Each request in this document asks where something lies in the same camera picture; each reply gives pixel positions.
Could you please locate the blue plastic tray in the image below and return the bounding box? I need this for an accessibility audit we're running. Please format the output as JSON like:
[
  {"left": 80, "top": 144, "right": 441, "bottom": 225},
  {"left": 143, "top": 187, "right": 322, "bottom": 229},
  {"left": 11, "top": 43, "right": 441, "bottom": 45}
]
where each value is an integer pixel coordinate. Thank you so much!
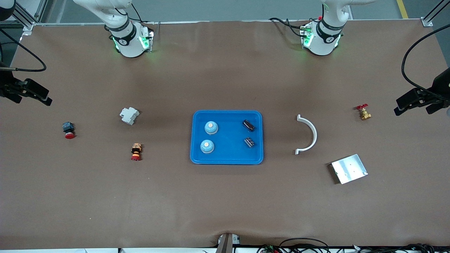
[{"left": 190, "top": 110, "right": 264, "bottom": 165}]

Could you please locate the silver metal power supply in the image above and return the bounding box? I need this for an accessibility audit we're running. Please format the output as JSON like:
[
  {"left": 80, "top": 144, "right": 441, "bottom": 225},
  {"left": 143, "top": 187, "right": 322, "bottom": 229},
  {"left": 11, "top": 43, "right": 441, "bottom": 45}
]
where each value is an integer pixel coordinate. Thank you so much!
[{"left": 330, "top": 154, "right": 368, "bottom": 184}]

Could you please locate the white circuit breaker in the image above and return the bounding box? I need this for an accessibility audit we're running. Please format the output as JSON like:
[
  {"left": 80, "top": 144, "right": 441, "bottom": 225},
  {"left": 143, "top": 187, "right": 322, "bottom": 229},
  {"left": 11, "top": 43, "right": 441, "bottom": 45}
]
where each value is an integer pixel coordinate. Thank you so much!
[{"left": 120, "top": 107, "right": 140, "bottom": 125}]

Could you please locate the white curved pipe clamp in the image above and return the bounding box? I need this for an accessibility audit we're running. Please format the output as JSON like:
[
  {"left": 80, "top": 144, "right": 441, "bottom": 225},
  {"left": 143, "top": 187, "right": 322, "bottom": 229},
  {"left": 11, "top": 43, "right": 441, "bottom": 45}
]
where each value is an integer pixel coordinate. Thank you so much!
[{"left": 295, "top": 114, "right": 318, "bottom": 155}]

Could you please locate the brass valve with red handle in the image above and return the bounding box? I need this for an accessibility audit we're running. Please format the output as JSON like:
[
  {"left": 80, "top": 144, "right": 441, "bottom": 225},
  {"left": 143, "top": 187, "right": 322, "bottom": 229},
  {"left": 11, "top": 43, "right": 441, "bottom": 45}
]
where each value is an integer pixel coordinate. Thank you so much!
[{"left": 355, "top": 104, "right": 372, "bottom": 121}]

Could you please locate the red button black switch block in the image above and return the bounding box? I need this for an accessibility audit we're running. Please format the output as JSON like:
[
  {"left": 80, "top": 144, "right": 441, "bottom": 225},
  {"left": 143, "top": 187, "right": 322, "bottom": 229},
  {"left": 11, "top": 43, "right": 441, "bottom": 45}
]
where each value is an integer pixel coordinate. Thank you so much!
[{"left": 62, "top": 122, "right": 76, "bottom": 140}]

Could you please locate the aluminium frame post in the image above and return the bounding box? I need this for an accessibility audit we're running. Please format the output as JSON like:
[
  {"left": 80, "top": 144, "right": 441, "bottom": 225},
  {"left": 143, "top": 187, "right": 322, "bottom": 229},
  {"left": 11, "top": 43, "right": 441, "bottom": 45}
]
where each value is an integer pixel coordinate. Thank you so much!
[
  {"left": 421, "top": 0, "right": 445, "bottom": 27},
  {"left": 14, "top": 0, "right": 48, "bottom": 35}
]

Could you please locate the black cable bundle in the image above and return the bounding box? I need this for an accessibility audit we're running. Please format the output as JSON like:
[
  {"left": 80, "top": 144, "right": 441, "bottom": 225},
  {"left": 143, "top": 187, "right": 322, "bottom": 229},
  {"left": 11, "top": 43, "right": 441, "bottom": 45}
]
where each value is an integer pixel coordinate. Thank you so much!
[{"left": 352, "top": 243, "right": 436, "bottom": 253}]

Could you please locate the black arm base cable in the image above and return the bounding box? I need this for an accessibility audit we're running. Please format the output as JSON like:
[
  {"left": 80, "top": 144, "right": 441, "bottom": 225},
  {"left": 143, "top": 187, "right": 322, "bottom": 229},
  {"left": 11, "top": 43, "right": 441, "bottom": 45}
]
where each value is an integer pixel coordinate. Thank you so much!
[{"left": 269, "top": 17, "right": 317, "bottom": 37}]

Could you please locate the black cable loop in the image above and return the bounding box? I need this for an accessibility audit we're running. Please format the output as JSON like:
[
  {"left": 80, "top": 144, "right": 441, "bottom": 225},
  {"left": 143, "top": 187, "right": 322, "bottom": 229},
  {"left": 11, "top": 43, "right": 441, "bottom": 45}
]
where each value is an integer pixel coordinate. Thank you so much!
[{"left": 279, "top": 238, "right": 331, "bottom": 253}]

